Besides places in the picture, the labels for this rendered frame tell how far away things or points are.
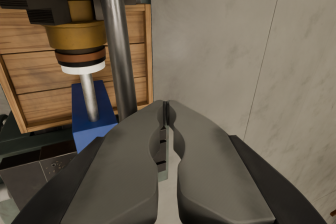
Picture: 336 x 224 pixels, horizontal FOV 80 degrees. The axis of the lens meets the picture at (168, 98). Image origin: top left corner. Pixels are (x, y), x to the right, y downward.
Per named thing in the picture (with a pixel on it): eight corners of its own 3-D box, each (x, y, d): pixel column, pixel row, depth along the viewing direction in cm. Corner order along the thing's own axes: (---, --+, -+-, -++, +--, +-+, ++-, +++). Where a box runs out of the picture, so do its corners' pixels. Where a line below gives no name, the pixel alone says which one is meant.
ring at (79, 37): (28, -1, 24) (48, 73, 28) (108, -1, 27) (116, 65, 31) (38, -3, 31) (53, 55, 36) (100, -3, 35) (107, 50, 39)
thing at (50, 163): (41, 146, 49) (38, 161, 45) (85, 136, 52) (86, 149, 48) (61, 201, 58) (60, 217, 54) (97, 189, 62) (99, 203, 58)
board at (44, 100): (-24, 5, 41) (-32, 6, 38) (145, 3, 54) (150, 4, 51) (24, 125, 55) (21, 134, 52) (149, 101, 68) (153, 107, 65)
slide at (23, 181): (2, 157, 51) (-3, 170, 47) (161, 121, 66) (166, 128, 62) (25, 203, 59) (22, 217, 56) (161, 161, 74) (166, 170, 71)
